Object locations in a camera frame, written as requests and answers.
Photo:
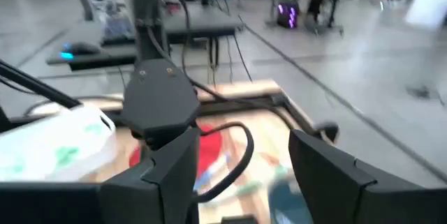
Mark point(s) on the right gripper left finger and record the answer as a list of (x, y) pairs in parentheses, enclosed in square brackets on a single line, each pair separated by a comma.
[(122, 203)]

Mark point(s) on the white cabinet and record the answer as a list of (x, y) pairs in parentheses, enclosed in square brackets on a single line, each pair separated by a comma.
[(429, 0)]

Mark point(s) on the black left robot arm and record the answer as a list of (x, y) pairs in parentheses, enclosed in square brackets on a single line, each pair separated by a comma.
[(160, 102)]

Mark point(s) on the black desk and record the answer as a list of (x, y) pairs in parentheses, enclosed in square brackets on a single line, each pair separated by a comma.
[(202, 21)]

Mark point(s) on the white plastic bin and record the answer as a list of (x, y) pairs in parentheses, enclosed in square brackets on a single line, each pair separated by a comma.
[(52, 147)]

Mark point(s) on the black rolling stand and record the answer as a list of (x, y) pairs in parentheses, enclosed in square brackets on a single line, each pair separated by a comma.
[(324, 0)]

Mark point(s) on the teal plastic bin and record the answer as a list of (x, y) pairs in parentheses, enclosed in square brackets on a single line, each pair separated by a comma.
[(290, 203)]

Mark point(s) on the red plastic bin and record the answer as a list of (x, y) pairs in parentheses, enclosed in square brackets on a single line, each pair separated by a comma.
[(209, 150)]

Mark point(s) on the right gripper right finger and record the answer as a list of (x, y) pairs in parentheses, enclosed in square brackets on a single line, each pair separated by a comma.
[(349, 196)]

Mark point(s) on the black computer mouse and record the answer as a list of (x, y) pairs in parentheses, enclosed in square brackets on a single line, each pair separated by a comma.
[(82, 49)]

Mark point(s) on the blue toothbrush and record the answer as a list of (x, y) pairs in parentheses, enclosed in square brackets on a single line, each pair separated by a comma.
[(209, 178)]

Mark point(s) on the computer with purple lights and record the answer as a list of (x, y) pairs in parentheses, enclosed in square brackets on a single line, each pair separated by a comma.
[(288, 14)]

